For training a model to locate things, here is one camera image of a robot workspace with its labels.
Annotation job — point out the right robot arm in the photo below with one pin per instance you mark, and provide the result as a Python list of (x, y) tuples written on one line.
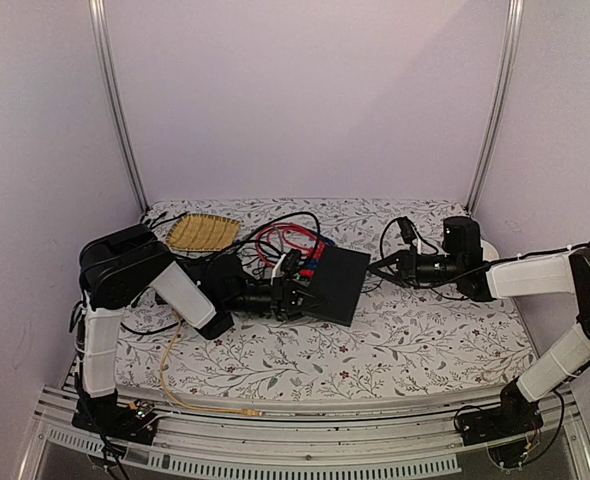
[(534, 277)]

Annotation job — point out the floral patterned table cloth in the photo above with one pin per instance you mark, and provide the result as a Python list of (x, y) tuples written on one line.
[(401, 342)]

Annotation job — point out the yellow woven mat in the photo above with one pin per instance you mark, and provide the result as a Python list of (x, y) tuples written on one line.
[(202, 233)]

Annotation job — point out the right aluminium frame post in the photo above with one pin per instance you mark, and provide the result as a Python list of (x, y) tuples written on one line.
[(508, 54)]

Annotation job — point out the black network switch box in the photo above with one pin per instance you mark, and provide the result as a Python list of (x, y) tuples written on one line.
[(337, 284)]

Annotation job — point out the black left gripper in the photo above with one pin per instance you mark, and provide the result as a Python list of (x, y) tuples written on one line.
[(284, 299)]

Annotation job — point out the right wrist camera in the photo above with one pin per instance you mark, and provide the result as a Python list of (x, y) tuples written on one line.
[(461, 235)]

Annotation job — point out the left aluminium frame post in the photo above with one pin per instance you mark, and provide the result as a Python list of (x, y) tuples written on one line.
[(102, 41)]

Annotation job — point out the white ceramic bowl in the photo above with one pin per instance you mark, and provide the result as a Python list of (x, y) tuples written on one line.
[(489, 252)]

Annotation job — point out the aluminium frame post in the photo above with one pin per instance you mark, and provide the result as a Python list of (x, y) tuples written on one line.
[(102, 41), (508, 54)]

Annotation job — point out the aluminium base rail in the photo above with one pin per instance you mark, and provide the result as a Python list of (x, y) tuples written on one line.
[(403, 438)]

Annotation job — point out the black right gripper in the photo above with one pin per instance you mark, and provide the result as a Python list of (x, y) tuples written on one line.
[(408, 267)]

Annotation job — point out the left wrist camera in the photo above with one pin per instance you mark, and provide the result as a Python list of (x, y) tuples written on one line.
[(287, 265)]

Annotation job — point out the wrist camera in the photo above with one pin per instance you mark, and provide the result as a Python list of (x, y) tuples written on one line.
[(461, 235), (287, 265)]

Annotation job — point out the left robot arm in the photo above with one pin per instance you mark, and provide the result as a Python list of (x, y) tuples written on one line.
[(117, 268)]

